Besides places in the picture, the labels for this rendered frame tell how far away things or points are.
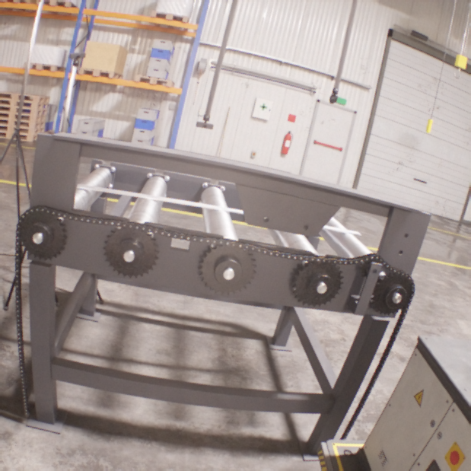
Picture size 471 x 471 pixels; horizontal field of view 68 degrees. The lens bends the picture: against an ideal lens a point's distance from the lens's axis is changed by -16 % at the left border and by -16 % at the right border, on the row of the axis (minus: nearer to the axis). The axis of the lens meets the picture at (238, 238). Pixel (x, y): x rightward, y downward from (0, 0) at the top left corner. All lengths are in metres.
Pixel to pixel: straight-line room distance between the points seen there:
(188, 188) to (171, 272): 0.94
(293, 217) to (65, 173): 0.72
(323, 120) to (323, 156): 0.96
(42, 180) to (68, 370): 0.70
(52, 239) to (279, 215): 0.71
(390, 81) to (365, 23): 1.76
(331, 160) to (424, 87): 3.65
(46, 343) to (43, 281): 0.25
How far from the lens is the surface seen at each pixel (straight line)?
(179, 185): 2.16
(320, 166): 10.78
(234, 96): 10.26
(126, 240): 1.20
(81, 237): 1.29
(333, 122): 10.77
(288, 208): 1.27
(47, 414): 1.74
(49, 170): 1.27
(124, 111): 10.35
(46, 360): 1.54
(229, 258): 1.21
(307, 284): 1.30
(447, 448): 1.09
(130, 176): 2.18
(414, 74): 11.86
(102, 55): 9.10
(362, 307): 1.38
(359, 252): 1.66
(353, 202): 1.34
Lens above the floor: 1.31
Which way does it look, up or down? 17 degrees down
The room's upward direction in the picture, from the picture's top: 13 degrees clockwise
